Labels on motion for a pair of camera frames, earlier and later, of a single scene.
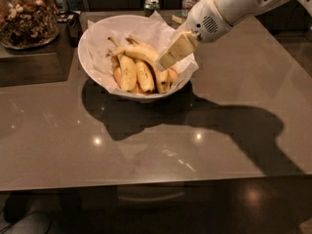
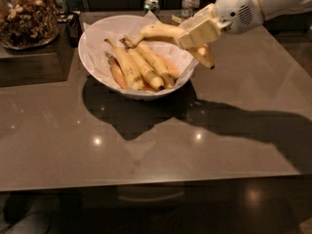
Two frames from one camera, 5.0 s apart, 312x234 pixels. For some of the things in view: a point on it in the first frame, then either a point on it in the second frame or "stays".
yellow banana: x=144 y=56 to x=200 y=52
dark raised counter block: x=49 y=63 stays
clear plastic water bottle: x=188 y=0 stays
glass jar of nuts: x=28 y=18 stays
